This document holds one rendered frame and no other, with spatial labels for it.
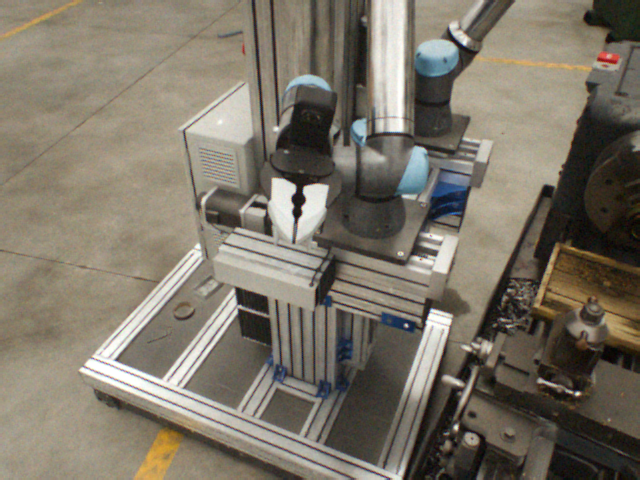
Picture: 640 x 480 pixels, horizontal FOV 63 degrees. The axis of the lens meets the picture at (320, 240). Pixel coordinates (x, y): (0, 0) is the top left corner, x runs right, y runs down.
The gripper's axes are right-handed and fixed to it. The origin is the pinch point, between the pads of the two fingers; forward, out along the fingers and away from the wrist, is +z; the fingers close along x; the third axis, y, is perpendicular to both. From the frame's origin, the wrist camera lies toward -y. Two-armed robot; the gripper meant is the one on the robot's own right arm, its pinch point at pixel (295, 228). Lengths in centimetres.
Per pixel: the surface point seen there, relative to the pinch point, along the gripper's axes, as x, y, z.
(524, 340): -56, 54, -38
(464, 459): -43, 70, -16
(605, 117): -85, 25, -99
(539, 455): -57, 64, -16
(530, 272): -93, 92, -106
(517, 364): -52, 54, -31
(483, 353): -46, 56, -34
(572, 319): -56, 36, -28
